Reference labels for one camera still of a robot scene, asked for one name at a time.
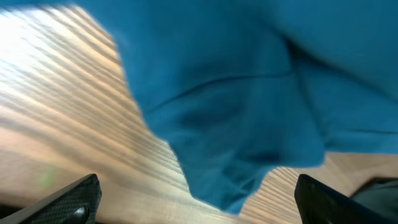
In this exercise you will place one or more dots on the blue polo shirt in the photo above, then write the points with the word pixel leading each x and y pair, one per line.
pixel 240 87

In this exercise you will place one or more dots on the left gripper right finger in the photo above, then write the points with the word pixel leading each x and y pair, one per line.
pixel 319 203

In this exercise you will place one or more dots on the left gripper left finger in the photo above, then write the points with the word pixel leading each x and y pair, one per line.
pixel 75 203

